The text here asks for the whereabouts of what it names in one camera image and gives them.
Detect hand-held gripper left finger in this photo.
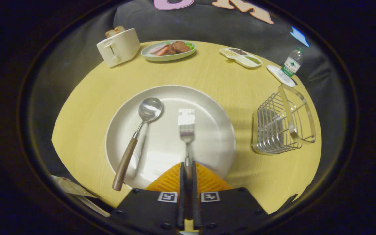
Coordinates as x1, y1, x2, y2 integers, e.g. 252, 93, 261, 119
110, 162, 186, 235

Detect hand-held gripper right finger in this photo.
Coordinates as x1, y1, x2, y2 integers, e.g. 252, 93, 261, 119
191, 162, 270, 235

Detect wooden handled metal spoon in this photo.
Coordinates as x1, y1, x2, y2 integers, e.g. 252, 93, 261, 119
112, 97, 164, 191

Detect wooden handled metal fork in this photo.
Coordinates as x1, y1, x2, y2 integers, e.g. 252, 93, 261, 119
178, 109, 196, 220

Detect large white plate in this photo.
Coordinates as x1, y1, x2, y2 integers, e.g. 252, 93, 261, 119
105, 85, 236, 190

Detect white coaster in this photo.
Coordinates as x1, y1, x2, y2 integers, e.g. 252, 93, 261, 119
267, 65, 296, 87

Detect divided white condiment dish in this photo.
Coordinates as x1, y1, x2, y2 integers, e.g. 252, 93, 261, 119
219, 48, 262, 68

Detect pale green food plate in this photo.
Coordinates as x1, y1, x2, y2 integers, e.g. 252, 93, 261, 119
141, 40, 197, 62

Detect clear plastic water bottle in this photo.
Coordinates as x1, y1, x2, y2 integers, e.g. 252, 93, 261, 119
280, 47, 304, 79

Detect pink ham slice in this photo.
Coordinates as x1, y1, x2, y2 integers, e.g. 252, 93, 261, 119
149, 45, 167, 55

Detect cream white toaster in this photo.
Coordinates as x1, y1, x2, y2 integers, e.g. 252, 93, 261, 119
97, 28, 141, 68

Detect brown meat slice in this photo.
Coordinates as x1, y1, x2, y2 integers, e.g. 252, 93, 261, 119
167, 41, 191, 55

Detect metal wire cutlery basket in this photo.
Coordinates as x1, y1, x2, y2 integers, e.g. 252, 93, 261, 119
252, 84, 316, 155

